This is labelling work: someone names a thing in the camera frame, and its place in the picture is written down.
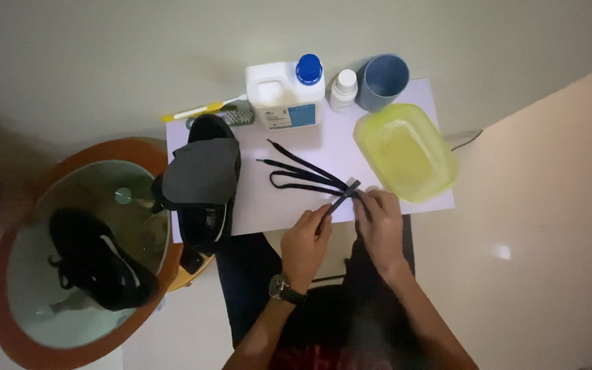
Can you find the person's left hand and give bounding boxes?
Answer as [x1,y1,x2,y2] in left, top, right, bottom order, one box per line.
[280,203,334,289]

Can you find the person's right hand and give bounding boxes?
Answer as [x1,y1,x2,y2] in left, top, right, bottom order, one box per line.
[353,188,405,278]

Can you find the black shoelace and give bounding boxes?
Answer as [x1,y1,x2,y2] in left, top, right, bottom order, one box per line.
[256,139,374,238]

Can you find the yellow plastic tub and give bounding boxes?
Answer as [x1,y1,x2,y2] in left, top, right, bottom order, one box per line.
[353,103,459,204]

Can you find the white paper sheet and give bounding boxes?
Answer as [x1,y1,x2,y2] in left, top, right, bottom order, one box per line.
[165,78,456,244]

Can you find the person's dark trousers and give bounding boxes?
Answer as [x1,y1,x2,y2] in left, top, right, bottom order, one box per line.
[216,215,425,370]

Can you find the small white bottle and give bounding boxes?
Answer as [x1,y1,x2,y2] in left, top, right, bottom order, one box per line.
[329,69,359,113]

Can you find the blue plastic cup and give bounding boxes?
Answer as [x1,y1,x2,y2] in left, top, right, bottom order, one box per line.
[355,53,411,113]

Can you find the black wrist watch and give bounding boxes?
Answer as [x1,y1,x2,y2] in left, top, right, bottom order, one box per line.
[268,273,308,307]

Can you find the white jug with blue cap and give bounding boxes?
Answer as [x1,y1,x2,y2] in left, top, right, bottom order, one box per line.
[245,53,326,131]

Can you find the grey scrub brush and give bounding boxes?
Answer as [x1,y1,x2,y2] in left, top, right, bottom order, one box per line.
[185,100,256,131]

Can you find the black sneaker with grey cloth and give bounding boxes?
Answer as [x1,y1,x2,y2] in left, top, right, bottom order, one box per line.
[151,113,242,274]

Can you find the grey cloth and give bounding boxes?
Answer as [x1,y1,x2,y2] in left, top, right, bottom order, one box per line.
[161,137,241,205]

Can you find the yellow white toothbrush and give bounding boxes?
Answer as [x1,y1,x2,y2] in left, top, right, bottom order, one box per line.
[160,94,248,123]

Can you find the black sneaker with white stripe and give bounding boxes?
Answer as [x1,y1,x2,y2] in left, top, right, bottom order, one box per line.
[47,207,160,312]

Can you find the orange round basin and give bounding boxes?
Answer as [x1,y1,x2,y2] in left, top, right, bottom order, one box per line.
[0,137,215,370]

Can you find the black cable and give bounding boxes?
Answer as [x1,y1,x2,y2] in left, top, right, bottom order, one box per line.
[450,129,484,152]

